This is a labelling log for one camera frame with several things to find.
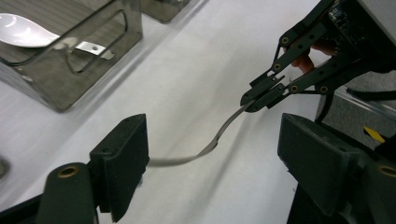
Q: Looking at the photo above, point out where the silver metal utensil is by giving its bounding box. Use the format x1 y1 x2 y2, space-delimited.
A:
147 103 255 168

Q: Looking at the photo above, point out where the yellow floor tape mark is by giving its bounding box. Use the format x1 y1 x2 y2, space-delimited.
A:
362 125 388 145

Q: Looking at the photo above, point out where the smoky clear plastic basket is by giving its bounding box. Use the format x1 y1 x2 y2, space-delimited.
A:
0 0 145 114
139 0 191 25

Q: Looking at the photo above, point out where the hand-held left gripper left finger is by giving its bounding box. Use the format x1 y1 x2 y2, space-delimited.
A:
88 113 150 224

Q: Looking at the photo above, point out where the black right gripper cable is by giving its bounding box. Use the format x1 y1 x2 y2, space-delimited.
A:
317 87 396 123

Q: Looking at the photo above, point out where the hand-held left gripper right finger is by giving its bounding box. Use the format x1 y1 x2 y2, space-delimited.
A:
276 112 367 217

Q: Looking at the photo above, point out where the white ceramic spoon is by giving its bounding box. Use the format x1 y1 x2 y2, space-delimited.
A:
0 12 115 61

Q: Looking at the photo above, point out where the aluminium floor rail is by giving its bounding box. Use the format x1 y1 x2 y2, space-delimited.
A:
335 85 396 119

